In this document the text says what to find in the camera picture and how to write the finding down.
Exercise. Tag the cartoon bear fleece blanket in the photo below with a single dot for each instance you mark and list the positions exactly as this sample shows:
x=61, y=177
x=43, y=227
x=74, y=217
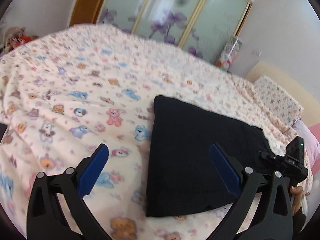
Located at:
x=64, y=94

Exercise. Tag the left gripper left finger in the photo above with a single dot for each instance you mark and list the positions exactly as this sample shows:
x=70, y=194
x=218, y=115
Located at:
x=45, y=218

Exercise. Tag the toys on floor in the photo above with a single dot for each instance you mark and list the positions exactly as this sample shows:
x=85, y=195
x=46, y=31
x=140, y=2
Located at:
x=15, y=37

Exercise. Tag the wooden door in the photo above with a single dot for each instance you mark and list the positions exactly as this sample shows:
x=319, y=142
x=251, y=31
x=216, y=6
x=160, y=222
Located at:
x=85, y=11

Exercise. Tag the black pants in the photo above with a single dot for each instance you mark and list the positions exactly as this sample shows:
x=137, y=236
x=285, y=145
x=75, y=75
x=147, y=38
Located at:
x=182, y=180

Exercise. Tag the wall light switch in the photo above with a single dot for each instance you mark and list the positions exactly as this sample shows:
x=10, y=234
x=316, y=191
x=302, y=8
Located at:
x=256, y=53

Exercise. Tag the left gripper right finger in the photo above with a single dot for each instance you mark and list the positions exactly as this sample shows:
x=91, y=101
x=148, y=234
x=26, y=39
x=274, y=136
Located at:
x=272, y=219

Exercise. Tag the plush toy tube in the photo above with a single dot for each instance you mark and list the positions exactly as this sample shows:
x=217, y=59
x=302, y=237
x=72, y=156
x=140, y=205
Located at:
x=229, y=53

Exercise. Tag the pink pillow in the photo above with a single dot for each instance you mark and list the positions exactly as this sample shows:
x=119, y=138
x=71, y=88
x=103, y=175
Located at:
x=311, y=144

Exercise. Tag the person's right hand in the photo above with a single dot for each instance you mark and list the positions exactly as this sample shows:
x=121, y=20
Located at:
x=297, y=192

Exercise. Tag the cream bed headboard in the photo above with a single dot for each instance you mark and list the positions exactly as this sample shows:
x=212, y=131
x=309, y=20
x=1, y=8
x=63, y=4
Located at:
x=310, y=114

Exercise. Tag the floral glass sliding wardrobe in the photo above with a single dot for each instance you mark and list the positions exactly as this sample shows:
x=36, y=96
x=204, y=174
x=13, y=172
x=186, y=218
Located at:
x=200, y=27

